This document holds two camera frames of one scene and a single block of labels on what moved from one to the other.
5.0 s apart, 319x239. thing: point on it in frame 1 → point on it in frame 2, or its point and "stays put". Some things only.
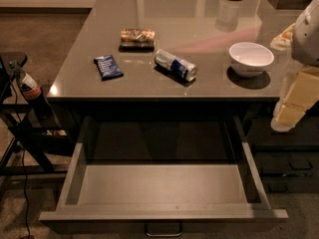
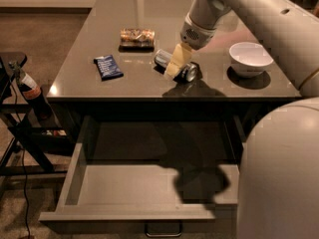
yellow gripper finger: [299, 95] → [180, 57]
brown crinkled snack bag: [137, 40] stays put
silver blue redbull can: [180, 67] stays put
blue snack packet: [108, 68] stays put
